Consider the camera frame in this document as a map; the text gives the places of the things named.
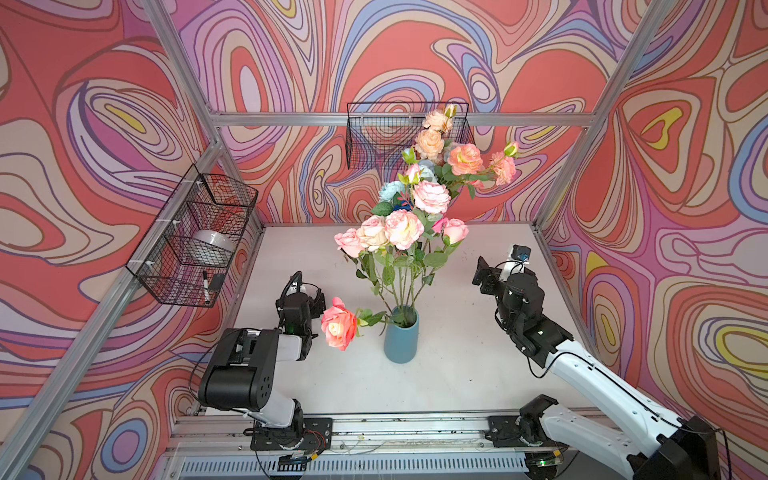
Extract red pink rose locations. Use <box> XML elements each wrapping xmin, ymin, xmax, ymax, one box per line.
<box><xmin>321</xmin><ymin>297</ymin><xmax>392</xmax><ymax>351</ymax></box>

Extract magenta pink rose stem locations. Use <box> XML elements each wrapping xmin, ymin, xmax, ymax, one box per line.
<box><xmin>417</xmin><ymin>218</ymin><xmax>469</xmax><ymax>296</ymax></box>

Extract pink bud rose stem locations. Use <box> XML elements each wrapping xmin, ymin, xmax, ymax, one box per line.
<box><xmin>334</xmin><ymin>227</ymin><xmax>374</xmax><ymax>293</ymax></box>

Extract pink white carnation spray stem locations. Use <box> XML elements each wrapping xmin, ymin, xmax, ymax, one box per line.
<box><xmin>382</xmin><ymin>180</ymin><xmax>451</xmax><ymax>309</ymax></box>

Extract teal ceramic vase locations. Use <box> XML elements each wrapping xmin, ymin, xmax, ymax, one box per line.
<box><xmin>384</xmin><ymin>306</ymin><xmax>419</xmax><ymax>364</ymax></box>

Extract blue artificial rose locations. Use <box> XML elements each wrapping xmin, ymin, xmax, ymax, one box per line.
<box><xmin>392</xmin><ymin>198</ymin><xmax>412</xmax><ymax>211</ymax></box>

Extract large peach double rose stem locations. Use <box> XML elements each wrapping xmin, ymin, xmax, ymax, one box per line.
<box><xmin>431</xmin><ymin>142</ymin><xmax>520</xmax><ymax>200</ymax></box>

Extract pale blue white spray stem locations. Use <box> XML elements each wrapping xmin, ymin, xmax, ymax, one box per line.
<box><xmin>379</xmin><ymin>147</ymin><xmax>437</xmax><ymax>203</ymax></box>

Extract cream peach rose stem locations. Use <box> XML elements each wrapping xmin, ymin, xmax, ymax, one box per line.
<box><xmin>414</xmin><ymin>103</ymin><xmax>457</xmax><ymax>165</ymax></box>

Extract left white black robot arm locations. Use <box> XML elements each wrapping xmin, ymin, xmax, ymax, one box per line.
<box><xmin>197</xmin><ymin>281</ymin><xmax>333</xmax><ymax>457</ymax></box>

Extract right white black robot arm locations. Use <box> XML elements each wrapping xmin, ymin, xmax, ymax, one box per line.
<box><xmin>472</xmin><ymin>249</ymin><xmax>721</xmax><ymax>479</ymax></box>

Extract black marker pen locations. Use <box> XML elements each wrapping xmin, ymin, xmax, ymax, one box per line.
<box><xmin>202</xmin><ymin>270</ymin><xmax>211</xmax><ymax>306</ymax></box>

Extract silver tape roll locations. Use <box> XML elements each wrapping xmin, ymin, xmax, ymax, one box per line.
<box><xmin>188</xmin><ymin>230</ymin><xmax>235</xmax><ymax>268</ymax></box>

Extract black wire basket left wall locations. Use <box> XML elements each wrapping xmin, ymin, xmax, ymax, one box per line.
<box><xmin>127</xmin><ymin>166</ymin><xmax>258</xmax><ymax>308</ymax></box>

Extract black wire basket wall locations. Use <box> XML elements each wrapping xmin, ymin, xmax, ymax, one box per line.
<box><xmin>127</xmin><ymin>166</ymin><xmax>258</xmax><ymax>308</ymax></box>
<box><xmin>345</xmin><ymin>100</ymin><xmax>449</xmax><ymax>173</ymax></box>

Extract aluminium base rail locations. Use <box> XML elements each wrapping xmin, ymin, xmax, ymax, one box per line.
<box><xmin>161</xmin><ymin>410</ymin><xmax>661</xmax><ymax>480</ymax></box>

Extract black wire basket back wall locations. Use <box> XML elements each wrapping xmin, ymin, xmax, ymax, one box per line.
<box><xmin>345</xmin><ymin>100</ymin><xmax>449</xmax><ymax>173</ymax></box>

